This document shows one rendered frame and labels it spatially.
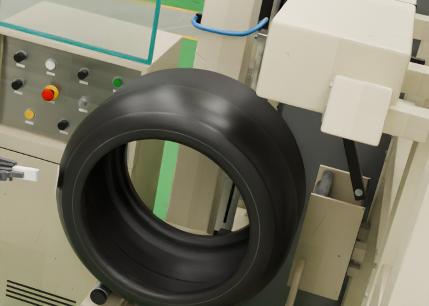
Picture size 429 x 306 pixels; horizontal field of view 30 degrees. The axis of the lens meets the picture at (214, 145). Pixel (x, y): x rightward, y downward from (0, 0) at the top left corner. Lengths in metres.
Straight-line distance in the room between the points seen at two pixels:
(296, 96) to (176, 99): 0.43
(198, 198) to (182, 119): 0.56
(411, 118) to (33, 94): 1.66
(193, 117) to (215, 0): 0.42
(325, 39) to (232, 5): 0.70
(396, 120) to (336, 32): 0.19
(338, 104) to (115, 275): 0.88
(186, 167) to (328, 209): 0.42
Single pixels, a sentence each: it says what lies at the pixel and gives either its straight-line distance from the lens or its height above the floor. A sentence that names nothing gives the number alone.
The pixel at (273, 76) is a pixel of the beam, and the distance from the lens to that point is 1.44.
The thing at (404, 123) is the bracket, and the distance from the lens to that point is 1.43.
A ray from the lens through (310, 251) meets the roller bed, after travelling 2.21.
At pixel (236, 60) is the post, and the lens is 2.11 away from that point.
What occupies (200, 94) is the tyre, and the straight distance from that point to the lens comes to 1.82.
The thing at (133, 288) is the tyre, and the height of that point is 0.98.
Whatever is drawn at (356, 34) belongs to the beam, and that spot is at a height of 1.78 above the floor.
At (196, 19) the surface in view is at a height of 1.55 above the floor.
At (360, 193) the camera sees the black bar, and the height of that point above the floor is 1.24.
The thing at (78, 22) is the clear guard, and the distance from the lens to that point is 2.64.
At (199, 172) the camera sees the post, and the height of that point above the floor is 1.13.
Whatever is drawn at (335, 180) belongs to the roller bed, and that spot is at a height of 1.17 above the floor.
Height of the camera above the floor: 2.16
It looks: 25 degrees down
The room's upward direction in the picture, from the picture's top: 11 degrees clockwise
